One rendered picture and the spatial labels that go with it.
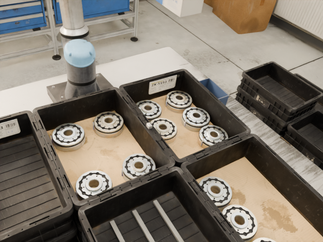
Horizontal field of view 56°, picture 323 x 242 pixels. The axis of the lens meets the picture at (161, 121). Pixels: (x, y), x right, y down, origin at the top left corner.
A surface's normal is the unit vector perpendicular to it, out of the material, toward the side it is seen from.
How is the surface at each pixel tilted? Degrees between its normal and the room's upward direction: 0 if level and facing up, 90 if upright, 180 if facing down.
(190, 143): 0
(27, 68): 0
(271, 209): 0
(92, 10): 90
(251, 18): 90
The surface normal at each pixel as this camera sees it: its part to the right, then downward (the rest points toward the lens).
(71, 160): 0.11, -0.72
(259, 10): 0.40, 0.65
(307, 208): -0.85, 0.29
